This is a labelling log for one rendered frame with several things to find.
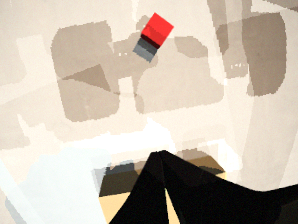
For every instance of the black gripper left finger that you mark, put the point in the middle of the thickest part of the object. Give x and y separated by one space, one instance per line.
146 203

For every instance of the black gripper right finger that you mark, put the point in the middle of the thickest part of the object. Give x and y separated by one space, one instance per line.
199 197

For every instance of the small red cube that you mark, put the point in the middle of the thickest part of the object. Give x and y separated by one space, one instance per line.
156 30

